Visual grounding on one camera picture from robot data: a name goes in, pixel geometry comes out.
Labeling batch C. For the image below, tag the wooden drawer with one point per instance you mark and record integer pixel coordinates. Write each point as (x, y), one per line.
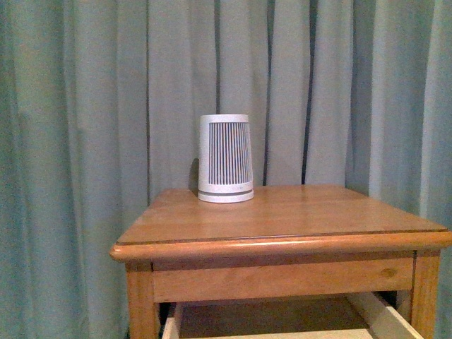
(358, 315)

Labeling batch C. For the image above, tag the white slatted air purifier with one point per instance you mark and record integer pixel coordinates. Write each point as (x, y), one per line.
(225, 171)

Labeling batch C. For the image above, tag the wooden nightstand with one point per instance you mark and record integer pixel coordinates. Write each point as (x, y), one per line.
(287, 241)

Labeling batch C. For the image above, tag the grey curtain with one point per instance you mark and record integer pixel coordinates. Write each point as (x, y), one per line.
(100, 106)

